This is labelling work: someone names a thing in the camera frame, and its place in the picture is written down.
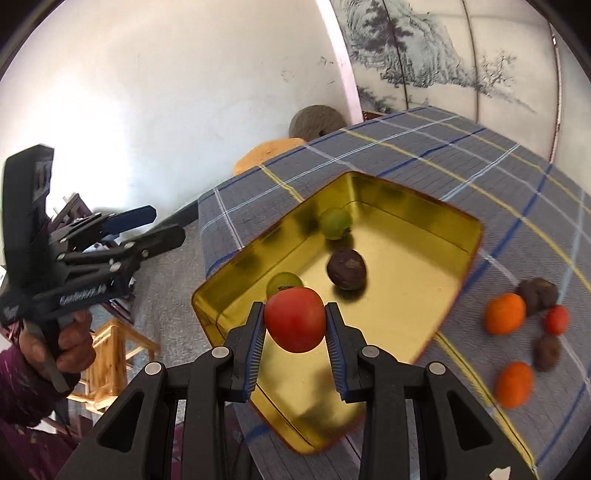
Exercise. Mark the red tomato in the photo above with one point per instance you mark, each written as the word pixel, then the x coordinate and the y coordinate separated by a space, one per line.
pixel 555 320
pixel 295 318

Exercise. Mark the person's left hand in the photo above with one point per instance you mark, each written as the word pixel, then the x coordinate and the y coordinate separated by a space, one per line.
pixel 74 341

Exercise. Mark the green citrus fruit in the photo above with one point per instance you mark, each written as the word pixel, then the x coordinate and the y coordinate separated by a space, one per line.
pixel 334 224
pixel 282 280

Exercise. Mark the dark wooden chair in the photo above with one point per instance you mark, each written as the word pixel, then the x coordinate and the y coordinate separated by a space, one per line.
pixel 74 205

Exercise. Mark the orange wooden stump stool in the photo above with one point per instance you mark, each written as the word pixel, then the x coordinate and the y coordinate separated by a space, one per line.
pixel 263 154

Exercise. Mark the painted folding screen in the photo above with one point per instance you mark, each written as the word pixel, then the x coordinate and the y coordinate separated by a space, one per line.
pixel 415 46

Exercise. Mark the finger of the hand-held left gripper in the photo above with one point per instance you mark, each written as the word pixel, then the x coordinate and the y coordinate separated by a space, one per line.
pixel 134 215
pixel 161 237

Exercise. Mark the round grey millstone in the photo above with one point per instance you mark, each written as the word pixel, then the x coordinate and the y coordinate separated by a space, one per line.
pixel 316 121

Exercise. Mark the orange tangerine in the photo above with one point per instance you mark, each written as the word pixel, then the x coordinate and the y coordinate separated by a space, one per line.
pixel 504 314
pixel 514 384

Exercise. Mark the person's left forearm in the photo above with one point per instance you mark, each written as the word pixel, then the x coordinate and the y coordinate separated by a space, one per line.
pixel 23 397

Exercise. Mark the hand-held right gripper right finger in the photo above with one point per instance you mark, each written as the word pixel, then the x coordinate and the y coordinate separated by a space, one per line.
pixel 336 356

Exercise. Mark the grey plaid tablecloth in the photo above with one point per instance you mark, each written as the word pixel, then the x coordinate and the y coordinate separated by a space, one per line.
pixel 415 147

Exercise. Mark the person's purple garment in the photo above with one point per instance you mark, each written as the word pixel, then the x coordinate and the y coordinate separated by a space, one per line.
pixel 27 454

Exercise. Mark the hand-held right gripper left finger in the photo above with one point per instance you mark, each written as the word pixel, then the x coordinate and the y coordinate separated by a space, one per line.
pixel 256 353

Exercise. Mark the gold metal tin box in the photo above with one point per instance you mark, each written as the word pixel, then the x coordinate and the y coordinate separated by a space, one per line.
pixel 406 286

